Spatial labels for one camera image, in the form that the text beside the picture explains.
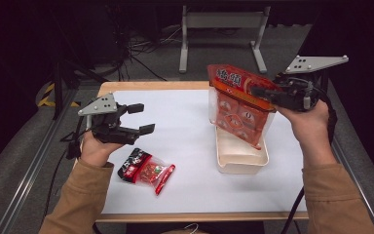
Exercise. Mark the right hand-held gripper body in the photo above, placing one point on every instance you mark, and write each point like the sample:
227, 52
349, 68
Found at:
295, 94

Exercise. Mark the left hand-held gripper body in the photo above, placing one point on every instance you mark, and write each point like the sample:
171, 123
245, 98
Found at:
110, 130

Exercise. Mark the orange four-piece snack packet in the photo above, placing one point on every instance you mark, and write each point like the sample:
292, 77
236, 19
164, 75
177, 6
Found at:
237, 113

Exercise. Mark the cream plastic box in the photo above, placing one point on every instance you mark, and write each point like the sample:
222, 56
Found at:
240, 162

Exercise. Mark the person's left hand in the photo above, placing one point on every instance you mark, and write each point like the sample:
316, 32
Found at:
95, 149

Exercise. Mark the person's right hand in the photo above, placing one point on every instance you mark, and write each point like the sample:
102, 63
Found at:
310, 125

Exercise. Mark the small black and red packet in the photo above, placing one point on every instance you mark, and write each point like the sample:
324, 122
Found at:
142, 169

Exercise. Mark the black tripod stand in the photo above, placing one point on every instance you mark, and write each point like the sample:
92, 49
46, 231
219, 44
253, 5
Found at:
58, 87

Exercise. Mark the yellow and black striped tape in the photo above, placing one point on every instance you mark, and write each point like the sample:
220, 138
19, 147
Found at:
47, 97

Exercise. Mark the grey metal stand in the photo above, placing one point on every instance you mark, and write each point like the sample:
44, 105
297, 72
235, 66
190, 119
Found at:
222, 20

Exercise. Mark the aluminium rail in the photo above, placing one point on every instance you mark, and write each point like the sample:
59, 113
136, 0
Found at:
29, 175
360, 188

